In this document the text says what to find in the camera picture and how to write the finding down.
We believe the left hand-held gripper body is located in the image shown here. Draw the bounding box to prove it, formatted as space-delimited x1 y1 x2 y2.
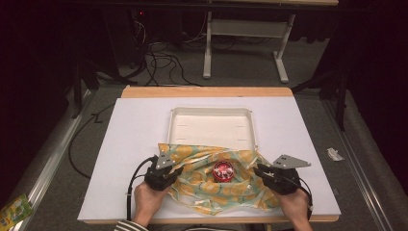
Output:
143 150 176 193

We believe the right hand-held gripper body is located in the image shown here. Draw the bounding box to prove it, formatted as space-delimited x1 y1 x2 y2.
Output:
267 154 313 196

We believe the orange-print green cloth bag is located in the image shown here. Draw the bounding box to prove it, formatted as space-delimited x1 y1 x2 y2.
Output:
157 141 281 217

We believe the red can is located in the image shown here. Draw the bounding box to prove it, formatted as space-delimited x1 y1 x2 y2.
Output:
212 160 237 184

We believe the white plastic tray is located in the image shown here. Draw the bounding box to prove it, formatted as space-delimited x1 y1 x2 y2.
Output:
166 107 259 152

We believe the person's left hand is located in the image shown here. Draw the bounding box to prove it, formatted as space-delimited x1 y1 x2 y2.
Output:
133 182 171 226

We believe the person's right hand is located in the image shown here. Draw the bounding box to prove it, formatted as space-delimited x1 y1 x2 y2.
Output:
271 188 313 226

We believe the crumpled white paper scrap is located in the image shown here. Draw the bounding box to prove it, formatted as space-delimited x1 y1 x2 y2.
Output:
326 146 346 163

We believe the black metal stand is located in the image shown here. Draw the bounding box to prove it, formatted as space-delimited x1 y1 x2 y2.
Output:
291 69 350 133
70 59 130 120

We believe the green snack packet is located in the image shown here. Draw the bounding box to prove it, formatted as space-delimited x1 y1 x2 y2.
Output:
0 193 35 231

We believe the right hand-held gripper black cable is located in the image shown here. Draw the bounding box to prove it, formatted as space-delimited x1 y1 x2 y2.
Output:
290 177 315 221

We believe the hand-held gripper black cable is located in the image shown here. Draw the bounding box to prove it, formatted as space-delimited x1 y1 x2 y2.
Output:
125 155 159 222
290 177 315 221

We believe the left hand-held gripper black cable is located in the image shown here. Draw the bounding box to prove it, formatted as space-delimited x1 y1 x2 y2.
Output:
125 155 159 222

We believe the metal floor rail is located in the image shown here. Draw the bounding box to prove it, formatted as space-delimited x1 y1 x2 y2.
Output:
9 90 93 231
321 98 395 231

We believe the long black floor cable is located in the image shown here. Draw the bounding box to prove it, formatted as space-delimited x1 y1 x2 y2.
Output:
67 102 116 180

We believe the bundle of black floor cables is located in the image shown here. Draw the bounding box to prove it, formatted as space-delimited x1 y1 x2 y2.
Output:
129 18 204 88

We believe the white metal desk frame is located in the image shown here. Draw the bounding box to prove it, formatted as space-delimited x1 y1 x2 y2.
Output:
202 11 296 85

